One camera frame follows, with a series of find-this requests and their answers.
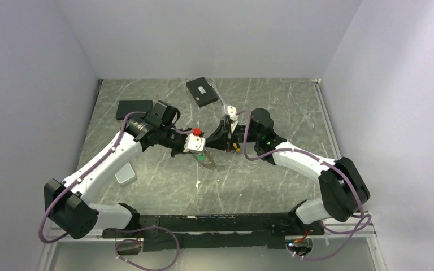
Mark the grey white rectangular box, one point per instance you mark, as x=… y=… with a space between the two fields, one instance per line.
x=125 y=175

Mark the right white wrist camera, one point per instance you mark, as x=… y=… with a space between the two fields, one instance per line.
x=230 y=117

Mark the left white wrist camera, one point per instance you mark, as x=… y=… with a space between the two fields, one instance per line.
x=194 y=141

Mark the black rectangular box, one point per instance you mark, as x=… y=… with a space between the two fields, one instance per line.
x=202 y=92

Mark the silver open-end wrench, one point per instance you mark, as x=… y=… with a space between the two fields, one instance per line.
x=213 y=84

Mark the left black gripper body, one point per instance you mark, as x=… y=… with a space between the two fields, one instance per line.
x=176 y=141

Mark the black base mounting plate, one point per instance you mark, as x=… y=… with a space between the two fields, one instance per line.
x=213 y=241

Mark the black flat tray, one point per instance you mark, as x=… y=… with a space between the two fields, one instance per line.
x=142 y=107

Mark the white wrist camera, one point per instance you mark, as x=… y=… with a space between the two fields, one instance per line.
x=194 y=141
x=230 y=117

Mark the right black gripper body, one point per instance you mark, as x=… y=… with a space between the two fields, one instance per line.
x=236 y=136

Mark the metal disc with keyrings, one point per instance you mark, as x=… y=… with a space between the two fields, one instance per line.
x=210 y=163

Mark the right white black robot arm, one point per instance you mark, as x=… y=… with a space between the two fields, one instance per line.
x=342 y=189

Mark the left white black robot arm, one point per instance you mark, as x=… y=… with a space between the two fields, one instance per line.
x=68 y=202

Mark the yellow black screwdriver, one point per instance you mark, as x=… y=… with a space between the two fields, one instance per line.
x=236 y=147

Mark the aluminium extrusion rail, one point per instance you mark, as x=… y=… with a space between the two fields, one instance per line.
x=351 y=232

